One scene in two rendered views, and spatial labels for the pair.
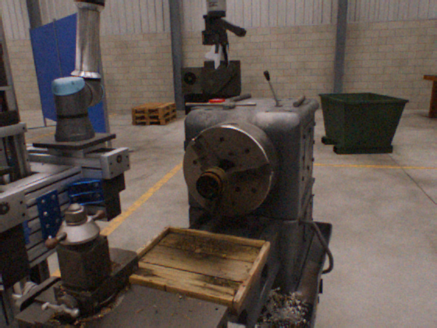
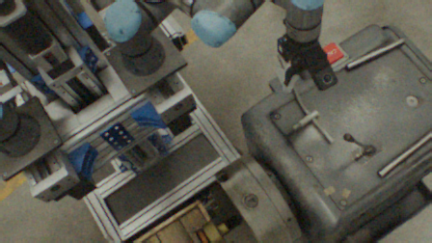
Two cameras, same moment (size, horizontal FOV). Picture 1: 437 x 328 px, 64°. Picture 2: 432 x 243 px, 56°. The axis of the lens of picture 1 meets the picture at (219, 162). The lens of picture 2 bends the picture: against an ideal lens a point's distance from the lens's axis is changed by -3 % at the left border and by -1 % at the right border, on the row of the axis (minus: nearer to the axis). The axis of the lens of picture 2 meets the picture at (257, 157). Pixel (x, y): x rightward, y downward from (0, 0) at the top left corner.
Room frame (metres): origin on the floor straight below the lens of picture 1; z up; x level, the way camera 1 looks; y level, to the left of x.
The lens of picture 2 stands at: (0.98, -0.27, 2.35)
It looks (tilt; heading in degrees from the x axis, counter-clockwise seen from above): 70 degrees down; 44
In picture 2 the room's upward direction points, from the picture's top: 11 degrees counter-clockwise
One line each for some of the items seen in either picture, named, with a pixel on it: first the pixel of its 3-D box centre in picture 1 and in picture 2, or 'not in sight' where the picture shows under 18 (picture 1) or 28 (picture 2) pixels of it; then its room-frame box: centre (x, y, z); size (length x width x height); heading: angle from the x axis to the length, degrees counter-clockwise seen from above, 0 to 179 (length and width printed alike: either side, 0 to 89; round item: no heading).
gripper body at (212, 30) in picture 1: (215, 30); (300, 43); (1.46, 0.00, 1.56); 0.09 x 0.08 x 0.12; 68
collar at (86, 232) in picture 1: (78, 228); not in sight; (0.62, 0.28, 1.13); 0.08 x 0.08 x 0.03
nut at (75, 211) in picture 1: (75, 212); not in sight; (0.62, 0.28, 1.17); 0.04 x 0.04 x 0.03
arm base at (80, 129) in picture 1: (73, 125); (139, 49); (1.38, 0.57, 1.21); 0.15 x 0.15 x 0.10
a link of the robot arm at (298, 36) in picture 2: (216, 8); (302, 24); (1.46, 0.00, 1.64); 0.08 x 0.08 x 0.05
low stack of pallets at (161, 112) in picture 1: (154, 113); not in sight; (9.19, 1.65, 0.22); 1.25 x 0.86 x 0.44; 170
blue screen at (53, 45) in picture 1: (63, 80); not in sight; (7.26, 3.09, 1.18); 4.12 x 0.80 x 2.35; 39
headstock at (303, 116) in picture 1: (257, 147); (350, 137); (1.54, -0.17, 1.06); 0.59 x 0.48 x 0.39; 158
